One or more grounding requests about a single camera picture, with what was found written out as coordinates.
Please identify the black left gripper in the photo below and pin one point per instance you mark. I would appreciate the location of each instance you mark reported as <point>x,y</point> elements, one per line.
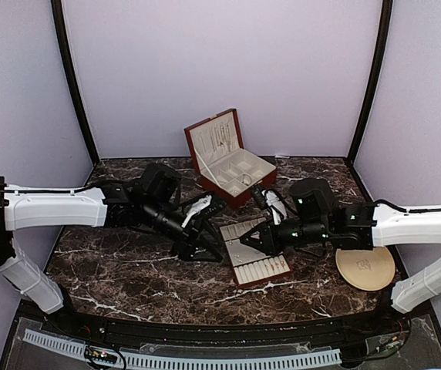
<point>191,236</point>

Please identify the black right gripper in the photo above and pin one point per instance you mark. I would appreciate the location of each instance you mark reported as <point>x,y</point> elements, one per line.
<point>269,243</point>

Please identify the red jewelry tray insert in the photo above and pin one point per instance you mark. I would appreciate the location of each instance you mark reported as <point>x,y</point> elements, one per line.
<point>250,266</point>

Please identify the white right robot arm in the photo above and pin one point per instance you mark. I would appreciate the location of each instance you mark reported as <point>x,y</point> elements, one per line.
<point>319,218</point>

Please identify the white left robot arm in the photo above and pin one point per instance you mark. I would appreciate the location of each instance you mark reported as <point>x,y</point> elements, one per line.
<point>151,200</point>

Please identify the red wooden jewelry box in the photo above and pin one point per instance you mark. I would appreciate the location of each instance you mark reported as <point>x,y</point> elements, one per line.
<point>224,165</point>

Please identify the beige round plate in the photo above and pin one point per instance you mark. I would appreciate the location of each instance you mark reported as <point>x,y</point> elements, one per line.
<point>366,270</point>

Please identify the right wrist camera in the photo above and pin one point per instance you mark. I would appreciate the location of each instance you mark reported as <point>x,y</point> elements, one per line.
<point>268,199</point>

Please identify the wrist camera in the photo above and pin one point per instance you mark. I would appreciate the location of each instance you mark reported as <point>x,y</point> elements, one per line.
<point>205,207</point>
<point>268,199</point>

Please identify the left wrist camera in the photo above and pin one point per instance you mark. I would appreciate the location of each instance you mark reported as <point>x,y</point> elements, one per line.
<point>205,207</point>

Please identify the white slotted cable duct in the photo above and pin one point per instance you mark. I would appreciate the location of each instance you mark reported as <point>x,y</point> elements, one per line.
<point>99,357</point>

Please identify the left black frame post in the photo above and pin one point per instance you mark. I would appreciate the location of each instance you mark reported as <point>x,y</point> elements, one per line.
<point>71,79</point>

